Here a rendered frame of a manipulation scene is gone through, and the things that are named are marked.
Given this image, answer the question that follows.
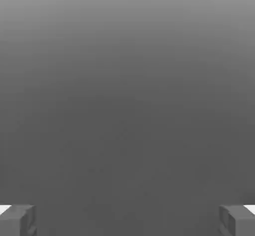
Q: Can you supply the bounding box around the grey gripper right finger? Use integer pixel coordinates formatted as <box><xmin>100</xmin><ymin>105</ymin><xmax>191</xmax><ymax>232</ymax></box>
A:
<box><xmin>218</xmin><ymin>204</ymin><xmax>255</xmax><ymax>236</ymax></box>

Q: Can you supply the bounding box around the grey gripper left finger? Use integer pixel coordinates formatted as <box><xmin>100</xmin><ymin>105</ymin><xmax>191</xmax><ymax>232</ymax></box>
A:
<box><xmin>0</xmin><ymin>204</ymin><xmax>38</xmax><ymax>236</ymax></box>

